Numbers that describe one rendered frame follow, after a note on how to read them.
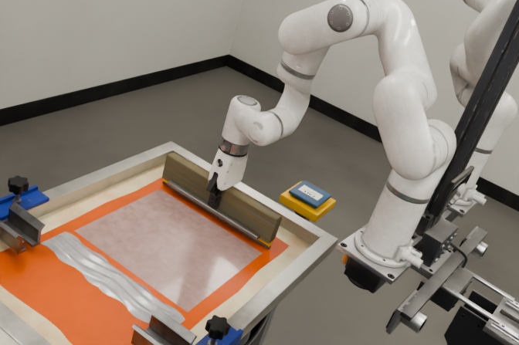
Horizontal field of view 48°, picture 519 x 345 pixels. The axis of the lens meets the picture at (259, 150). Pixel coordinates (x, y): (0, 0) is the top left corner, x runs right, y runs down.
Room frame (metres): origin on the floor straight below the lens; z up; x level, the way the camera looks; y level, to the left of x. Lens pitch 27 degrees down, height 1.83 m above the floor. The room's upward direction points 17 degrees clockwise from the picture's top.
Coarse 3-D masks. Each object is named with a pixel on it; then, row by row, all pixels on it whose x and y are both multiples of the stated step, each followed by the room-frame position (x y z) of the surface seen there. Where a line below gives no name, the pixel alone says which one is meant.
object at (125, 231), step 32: (160, 192) 1.32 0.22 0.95; (64, 224) 1.07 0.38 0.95; (96, 224) 1.11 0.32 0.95; (128, 224) 1.14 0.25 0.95; (160, 224) 1.18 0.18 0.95; (192, 224) 1.22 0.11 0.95; (0, 256) 0.91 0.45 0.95; (32, 256) 0.94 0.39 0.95; (128, 256) 1.03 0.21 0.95; (32, 288) 0.86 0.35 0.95; (64, 288) 0.88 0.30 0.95; (96, 288) 0.91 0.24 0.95
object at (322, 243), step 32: (128, 160) 1.37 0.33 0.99; (160, 160) 1.45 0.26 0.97; (192, 160) 1.47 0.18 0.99; (64, 192) 1.14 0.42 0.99; (256, 192) 1.40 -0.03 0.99; (288, 224) 1.32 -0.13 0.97; (320, 256) 1.20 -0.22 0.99; (288, 288) 1.06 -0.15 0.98; (0, 320) 0.73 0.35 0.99; (256, 320) 0.94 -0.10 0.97
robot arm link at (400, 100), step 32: (384, 0) 1.19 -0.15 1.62; (384, 32) 1.15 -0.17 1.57; (416, 32) 1.14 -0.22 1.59; (384, 64) 1.12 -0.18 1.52; (416, 64) 1.10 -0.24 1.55; (384, 96) 1.02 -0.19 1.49; (416, 96) 1.01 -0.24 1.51; (384, 128) 1.02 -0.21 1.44; (416, 128) 0.99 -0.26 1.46; (416, 160) 0.98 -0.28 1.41
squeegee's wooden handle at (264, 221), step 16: (176, 160) 1.34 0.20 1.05; (176, 176) 1.33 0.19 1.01; (192, 176) 1.31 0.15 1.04; (208, 176) 1.30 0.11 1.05; (192, 192) 1.30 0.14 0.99; (208, 192) 1.29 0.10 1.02; (224, 192) 1.27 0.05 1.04; (240, 192) 1.27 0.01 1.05; (224, 208) 1.26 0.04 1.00; (240, 208) 1.24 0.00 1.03; (256, 208) 1.23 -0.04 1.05; (256, 224) 1.22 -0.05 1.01; (272, 224) 1.20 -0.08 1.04; (272, 240) 1.21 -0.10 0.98
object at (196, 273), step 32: (224, 224) 1.26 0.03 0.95; (160, 256) 1.06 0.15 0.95; (192, 256) 1.10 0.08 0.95; (224, 256) 1.13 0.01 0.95; (256, 256) 1.17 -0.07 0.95; (160, 288) 0.96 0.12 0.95; (192, 288) 0.99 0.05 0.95; (224, 288) 1.02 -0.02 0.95; (64, 320) 0.80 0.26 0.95; (96, 320) 0.83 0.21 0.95; (128, 320) 0.85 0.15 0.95; (192, 320) 0.90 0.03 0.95
